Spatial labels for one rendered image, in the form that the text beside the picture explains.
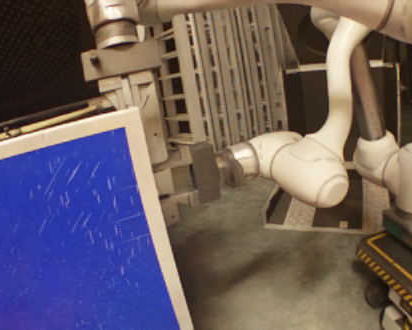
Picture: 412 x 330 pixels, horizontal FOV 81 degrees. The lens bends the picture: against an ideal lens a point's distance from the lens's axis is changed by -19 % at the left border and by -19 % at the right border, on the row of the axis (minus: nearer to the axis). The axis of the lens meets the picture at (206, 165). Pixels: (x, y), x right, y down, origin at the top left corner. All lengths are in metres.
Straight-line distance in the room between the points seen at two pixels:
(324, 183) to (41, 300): 0.54
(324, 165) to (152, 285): 0.38
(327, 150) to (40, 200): 0.51
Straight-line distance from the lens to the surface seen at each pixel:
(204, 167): 0.64
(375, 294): 1.26
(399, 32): 0.48
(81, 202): 0.45
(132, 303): 0.55
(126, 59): 0.49
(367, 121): 1.10
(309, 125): 3.43
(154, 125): 1.94
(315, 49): 3.24
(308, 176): 0.55
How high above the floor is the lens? 0.98
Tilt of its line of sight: 17 degrees down
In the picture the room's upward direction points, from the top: 9 degrees counter-clockwise
